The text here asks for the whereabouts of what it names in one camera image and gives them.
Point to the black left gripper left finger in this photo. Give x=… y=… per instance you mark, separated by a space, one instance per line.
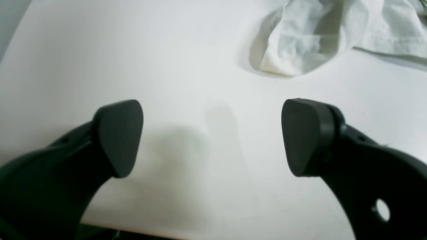
x=45 y=193

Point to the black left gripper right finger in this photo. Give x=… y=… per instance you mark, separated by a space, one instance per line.
x=382 y=190

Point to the white printed T-shirt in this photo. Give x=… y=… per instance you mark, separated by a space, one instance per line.
x=306 y=34

